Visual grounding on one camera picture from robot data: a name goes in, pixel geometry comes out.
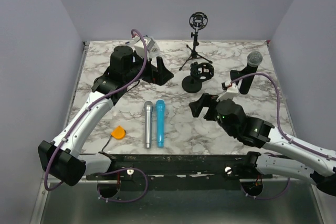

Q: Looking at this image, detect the black mesh-head microphone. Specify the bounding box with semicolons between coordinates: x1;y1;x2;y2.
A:
239;51;263;94

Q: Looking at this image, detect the round base clip stand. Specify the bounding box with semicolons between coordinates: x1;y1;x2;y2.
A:
230;69;246;85

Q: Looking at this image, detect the orange tape measure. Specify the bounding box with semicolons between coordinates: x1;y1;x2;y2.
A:
101;126;126;152

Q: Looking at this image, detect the blue microphone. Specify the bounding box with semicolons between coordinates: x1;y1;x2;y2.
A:
155;100;165;148

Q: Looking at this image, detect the round base shock-mount stand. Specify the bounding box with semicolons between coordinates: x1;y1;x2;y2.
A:
182;62;214;93

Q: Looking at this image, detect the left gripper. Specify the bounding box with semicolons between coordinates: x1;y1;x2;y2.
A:
124;50;173;86

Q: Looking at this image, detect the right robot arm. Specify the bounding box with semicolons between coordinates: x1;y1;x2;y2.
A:
189;93;335;196

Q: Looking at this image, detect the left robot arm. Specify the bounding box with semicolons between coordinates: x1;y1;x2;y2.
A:
38;46;174;186

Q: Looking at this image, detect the black tripod microphone stand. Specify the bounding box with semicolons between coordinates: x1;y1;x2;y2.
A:
179;12;213;71

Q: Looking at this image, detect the black front rail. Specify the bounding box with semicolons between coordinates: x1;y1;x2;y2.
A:
86;152;261;191

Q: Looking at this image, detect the silver microphone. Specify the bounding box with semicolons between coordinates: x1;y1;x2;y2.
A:
144;101;153;148

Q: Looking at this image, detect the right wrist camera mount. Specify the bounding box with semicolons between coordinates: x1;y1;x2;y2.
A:
216;81;239;102

